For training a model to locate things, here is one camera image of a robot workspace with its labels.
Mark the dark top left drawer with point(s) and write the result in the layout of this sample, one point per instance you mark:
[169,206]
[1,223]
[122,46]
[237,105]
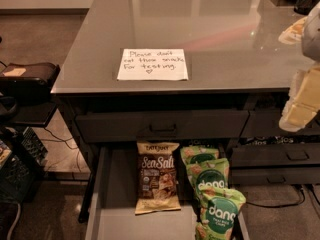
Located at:
[161,125]

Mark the dark drawer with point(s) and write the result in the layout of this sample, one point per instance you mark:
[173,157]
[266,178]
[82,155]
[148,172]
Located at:
[265,123]
[276,155]
[304,175]
[161,125]

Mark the rear green dang chip bag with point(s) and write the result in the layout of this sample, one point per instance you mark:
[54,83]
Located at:
[198,154]

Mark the green dang chip bag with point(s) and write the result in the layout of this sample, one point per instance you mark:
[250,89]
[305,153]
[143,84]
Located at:
[212,173]
[198,154]
[219,207]

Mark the grey counter cabinet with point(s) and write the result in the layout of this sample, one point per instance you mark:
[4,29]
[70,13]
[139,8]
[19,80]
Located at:
[234,61]

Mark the brown sea salt chip bag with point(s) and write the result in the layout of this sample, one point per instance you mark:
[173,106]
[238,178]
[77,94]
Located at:
[157,178]

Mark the middle green dang chip bag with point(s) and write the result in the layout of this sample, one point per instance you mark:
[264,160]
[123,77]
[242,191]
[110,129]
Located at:
[212,173]

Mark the dark top right drawer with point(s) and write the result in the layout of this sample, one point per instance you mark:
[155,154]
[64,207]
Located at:
[265,123]

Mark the dark bottom right drawer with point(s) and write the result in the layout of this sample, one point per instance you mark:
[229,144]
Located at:
[304,175]

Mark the open grey middle drawer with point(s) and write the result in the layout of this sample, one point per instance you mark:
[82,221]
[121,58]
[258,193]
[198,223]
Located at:
[112,213]

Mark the front green dang chip bag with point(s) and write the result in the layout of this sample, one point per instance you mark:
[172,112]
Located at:
[219,207]

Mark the dark middle right drawer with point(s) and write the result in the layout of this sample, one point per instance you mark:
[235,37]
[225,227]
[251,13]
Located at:
[276,155]

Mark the white handwritten paper note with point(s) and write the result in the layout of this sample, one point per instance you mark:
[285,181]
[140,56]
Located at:
[153,64]

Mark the black chair with tan label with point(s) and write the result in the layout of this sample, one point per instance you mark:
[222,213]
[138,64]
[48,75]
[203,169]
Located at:
[26,94]

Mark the dark plastic crate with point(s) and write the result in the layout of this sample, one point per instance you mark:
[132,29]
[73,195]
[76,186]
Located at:
[19,169]

